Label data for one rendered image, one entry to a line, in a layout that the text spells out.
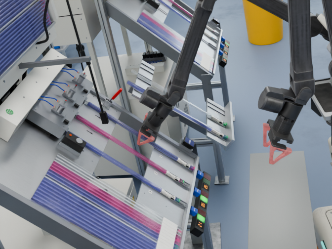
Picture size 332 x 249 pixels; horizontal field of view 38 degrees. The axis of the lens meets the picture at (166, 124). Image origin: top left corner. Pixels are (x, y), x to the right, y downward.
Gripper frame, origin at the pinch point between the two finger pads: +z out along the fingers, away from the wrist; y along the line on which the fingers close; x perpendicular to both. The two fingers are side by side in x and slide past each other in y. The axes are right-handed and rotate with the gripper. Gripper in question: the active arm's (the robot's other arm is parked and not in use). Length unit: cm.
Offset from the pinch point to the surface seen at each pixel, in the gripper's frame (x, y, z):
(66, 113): -29.8, 19.9, -5.4
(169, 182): 16.7, 14.6, 0.9
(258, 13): 69, -288, 17
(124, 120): -8.4, -8.0, 3.4
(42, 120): -35.5, 27.9, -3.9
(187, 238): 62, -32, 65
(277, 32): 97, -294, 22
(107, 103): -18.4, -5.1, -0.9
